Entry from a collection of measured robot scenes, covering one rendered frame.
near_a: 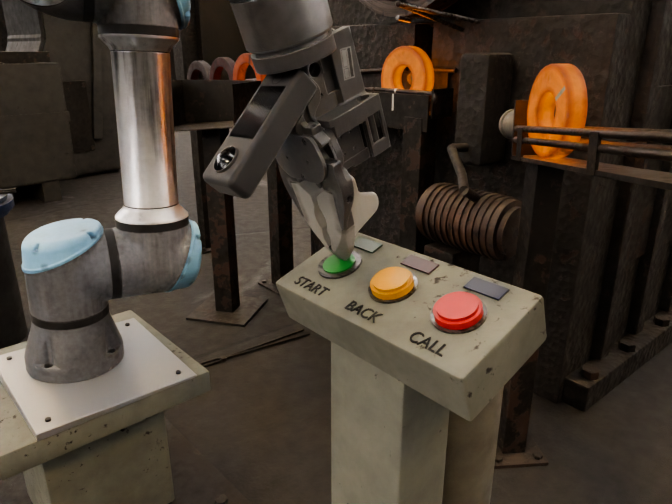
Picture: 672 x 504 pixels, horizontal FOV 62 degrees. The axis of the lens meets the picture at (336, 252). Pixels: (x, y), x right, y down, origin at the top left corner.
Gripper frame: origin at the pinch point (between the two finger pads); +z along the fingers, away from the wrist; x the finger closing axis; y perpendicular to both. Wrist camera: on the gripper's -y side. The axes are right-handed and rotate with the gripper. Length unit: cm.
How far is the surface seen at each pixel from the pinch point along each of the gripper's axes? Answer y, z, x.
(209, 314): 17, 70, 110
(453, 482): 1.1, 33.0, -7.6
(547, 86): 58, 7, 12
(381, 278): -0.5, 0.5, -6.8
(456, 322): -1.5, 0.9, -16.0
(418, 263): 3.7, 1.4, -7.4
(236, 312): 24, 73, 106
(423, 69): 74, 11, 54
